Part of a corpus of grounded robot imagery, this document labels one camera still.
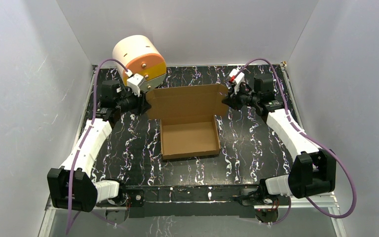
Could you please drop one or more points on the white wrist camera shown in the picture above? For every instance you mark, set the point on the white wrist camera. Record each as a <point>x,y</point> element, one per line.
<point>236,78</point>
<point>135,82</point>

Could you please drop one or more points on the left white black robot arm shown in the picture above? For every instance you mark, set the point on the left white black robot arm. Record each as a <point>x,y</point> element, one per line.
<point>70,185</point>

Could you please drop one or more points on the round white drawer cabinet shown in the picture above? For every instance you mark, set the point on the round white drawer cabinet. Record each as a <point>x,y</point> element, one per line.
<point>138,54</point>

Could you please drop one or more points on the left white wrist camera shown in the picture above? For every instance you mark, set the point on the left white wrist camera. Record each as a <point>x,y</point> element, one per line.
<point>135,82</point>

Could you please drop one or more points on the brown cardboard box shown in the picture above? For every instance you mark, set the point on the brown cardboard box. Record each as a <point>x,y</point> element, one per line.
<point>187,115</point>

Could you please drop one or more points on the aluminium front rail frame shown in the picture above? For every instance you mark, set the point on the aluminium front rail frame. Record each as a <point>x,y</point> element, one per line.
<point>198,211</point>

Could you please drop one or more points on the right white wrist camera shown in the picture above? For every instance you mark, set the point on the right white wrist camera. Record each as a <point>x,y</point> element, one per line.
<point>236,78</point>

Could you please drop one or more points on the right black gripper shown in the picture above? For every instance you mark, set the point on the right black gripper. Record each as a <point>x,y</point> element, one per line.
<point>231,99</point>

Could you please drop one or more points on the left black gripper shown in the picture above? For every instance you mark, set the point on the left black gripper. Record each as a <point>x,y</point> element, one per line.
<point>141,102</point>

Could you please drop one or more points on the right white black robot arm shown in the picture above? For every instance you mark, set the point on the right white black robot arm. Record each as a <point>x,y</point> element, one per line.
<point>313,171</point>

